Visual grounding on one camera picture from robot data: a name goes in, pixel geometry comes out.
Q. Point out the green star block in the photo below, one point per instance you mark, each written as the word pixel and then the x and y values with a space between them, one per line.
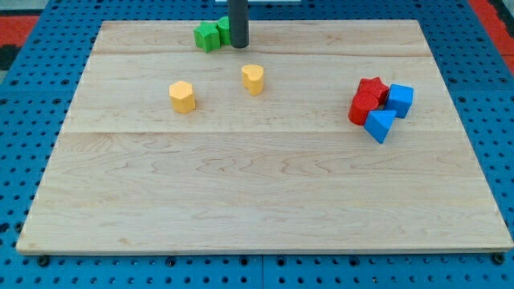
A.
pixel 207 36

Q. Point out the red star block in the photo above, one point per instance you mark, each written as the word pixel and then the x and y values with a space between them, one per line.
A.
pixel 376 88

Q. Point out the green round block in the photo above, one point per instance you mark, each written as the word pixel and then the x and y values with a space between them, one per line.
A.
pixel 223 26

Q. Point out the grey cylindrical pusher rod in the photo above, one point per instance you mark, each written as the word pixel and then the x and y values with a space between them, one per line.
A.
pixel 238 21

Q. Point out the wooden board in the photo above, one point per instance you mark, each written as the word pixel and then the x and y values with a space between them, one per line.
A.
pixel 283 172

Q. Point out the yellow hexagon block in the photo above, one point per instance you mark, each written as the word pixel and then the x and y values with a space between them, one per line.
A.
pixel 182 98

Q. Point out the blue triangle block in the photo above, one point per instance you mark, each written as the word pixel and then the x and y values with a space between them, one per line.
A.
pixel 378 124

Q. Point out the blue cube block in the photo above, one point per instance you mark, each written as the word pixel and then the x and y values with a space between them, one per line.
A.
pixel 400 99

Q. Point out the yellow heart block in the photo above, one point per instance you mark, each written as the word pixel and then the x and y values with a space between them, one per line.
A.
pixel 253 76

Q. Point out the red cylinder block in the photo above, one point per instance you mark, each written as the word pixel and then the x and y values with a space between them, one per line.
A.
pixel 362 104

